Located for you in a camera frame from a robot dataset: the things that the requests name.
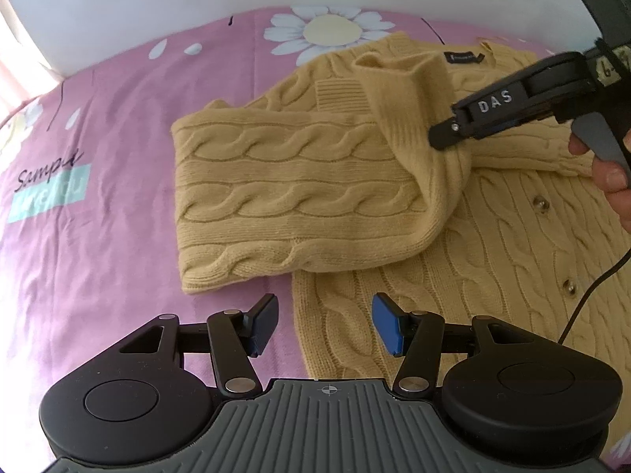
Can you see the yellow cable-knit cardigan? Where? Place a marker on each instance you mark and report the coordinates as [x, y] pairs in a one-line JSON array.
[[329, 177]]

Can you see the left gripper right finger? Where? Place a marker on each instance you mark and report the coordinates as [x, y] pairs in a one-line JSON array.
[[417, 338]]

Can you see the pink floral bed sheet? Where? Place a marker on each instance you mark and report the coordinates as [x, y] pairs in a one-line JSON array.
[[87, 236]]

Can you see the person's right hand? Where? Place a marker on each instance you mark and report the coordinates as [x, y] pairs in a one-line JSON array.
[[610, 178]]

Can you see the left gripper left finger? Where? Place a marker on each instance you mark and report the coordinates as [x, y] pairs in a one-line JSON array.
[[236, 337]]

